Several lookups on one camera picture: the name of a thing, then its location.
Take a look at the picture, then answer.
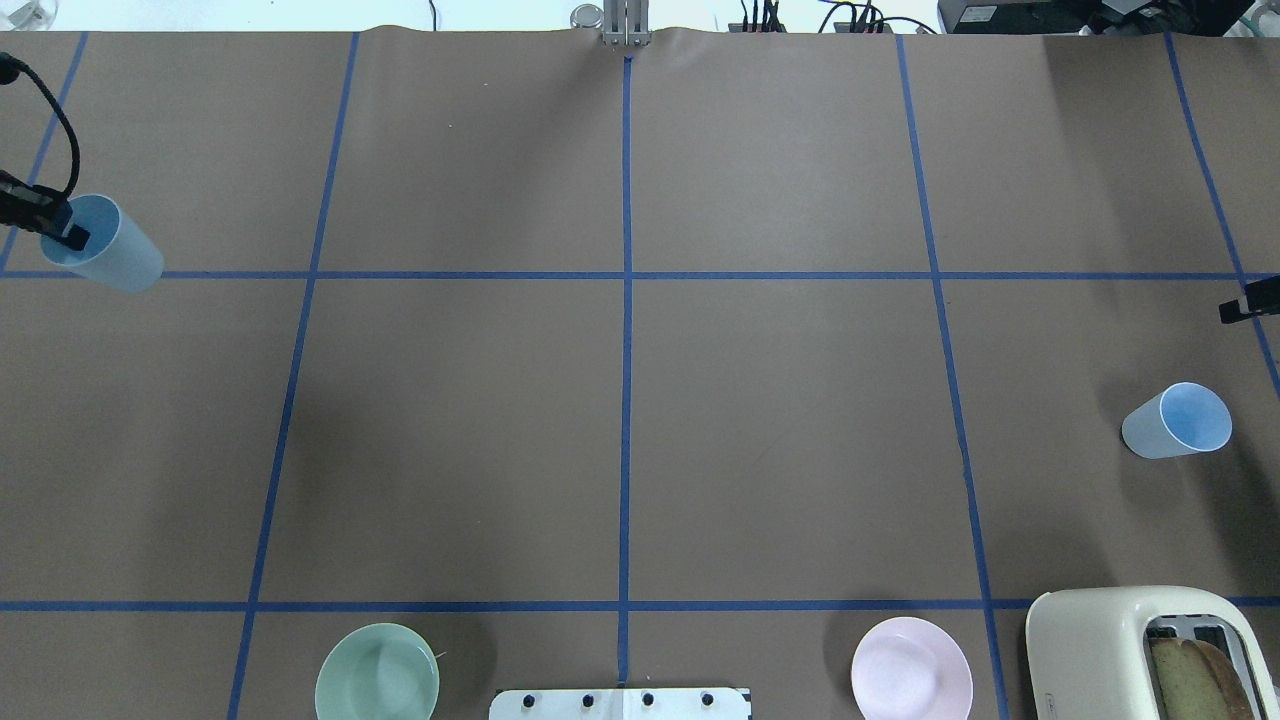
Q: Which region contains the blue cup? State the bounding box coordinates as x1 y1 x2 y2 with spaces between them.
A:
1121 382 1234 460
40 193 165 293

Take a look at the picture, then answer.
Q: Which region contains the bread slice in toaster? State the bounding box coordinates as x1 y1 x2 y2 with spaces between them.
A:
1149 638 1256 719

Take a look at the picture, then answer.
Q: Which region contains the cream toaster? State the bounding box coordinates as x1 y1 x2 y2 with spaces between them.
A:
1025 585 1277 719

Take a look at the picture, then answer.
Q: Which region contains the pink bowl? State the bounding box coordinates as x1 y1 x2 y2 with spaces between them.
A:
849 616 974 719

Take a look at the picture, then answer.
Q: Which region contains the green bowl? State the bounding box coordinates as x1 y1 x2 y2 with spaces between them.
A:
314 623 442 719

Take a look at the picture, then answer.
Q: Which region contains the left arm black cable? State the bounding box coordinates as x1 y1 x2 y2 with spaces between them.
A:
0 53 82 201

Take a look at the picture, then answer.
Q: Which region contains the aluminium frame post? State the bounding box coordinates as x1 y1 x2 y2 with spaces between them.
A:
600 0 652 47

